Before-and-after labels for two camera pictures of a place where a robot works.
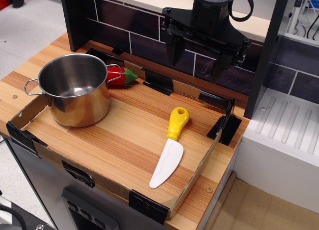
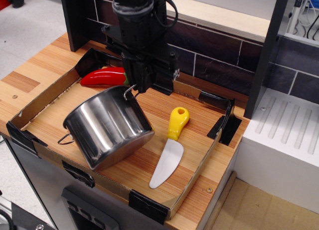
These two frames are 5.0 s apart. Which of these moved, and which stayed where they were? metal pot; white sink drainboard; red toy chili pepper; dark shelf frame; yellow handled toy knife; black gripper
Moved: black gripper; metal pot
Stayed: red toy chili pepper; yellow handled toy knife; white sink drainboard; dark shelf frame
